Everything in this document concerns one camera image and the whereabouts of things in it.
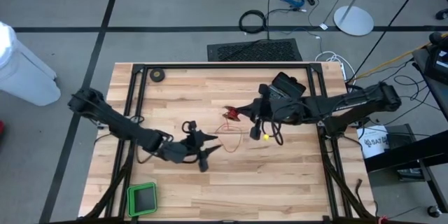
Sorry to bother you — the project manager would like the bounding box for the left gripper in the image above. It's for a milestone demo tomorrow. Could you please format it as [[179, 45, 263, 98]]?
[[162, 120, 223, 174]]

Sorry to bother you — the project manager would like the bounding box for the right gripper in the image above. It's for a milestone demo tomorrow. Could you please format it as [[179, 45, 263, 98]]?
[[234, 83, 310, 141]]

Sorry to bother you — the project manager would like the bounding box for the thin red wire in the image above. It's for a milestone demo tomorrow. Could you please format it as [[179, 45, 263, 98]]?
[[213, 117, 244, 154]]

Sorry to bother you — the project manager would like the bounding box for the black slab-shaped device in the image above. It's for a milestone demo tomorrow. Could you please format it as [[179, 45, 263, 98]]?
[[272, 71, 307, 99]]

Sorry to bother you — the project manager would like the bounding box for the black perforated floor mat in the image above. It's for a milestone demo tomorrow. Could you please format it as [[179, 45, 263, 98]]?
[[206, 38, 304, 62]]

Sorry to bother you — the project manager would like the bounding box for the green-framed black tray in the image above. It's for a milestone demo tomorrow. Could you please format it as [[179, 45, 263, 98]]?
[[126, 181, 158, 218]]

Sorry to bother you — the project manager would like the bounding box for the black tape roll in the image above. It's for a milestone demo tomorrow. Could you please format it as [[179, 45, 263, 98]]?
[[149, 67, 166, 83]]

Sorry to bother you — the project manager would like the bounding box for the silver round-base stand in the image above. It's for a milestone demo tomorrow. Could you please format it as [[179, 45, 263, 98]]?
[[332, 0, 375, 37]]

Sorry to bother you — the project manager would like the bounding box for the dark grey box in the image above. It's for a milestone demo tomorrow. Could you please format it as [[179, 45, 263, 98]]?
[[386, 123, 418, 151]]

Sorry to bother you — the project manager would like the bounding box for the black diagonal beam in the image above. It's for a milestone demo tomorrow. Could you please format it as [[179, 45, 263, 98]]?
[[363, 129, 448, 173]]

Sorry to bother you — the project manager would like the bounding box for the grey work table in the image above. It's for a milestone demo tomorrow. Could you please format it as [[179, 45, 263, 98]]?
[[412, 47, 448, 122]]

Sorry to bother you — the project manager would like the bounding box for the thin black diagonal pole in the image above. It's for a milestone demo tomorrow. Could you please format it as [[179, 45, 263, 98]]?
[[346, 0, 431, 84]]

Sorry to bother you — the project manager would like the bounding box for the black device with label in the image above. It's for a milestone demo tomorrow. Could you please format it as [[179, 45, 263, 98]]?
[[424, 31, 448, 85]]

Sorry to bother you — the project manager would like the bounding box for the white plastic bin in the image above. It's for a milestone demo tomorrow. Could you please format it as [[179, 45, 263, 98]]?
[[0, 20, 62, 107]]

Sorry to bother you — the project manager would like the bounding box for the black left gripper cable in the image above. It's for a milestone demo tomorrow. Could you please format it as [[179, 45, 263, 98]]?
[[181, 120, 197, 134]]

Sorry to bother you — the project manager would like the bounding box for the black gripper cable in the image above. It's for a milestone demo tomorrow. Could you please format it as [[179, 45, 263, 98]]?
[[268, 106, 286, 147], [181, 120, 197, 134]]

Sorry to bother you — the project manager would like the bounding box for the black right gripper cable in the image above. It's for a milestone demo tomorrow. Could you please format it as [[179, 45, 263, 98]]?
[[268, 106, 286, 147]]

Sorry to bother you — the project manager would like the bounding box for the black aluminium table frame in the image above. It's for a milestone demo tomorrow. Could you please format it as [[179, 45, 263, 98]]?
[[78, 62, 377, 224]]

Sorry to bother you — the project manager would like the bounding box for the coiled black cable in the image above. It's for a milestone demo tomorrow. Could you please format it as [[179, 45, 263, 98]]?
[[238, 9, 268, 35]]

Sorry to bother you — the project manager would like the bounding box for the white cable bundle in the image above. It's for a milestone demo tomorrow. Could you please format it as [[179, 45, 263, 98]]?
[[314, 50, 355, 78]]

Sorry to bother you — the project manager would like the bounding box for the brown strap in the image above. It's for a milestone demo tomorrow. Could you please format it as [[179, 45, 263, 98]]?
[[353, 178, 365, 206]]

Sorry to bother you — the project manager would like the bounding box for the yellow floor cable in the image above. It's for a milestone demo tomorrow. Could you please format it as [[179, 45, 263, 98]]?
[[355, 33, 448, 80]]

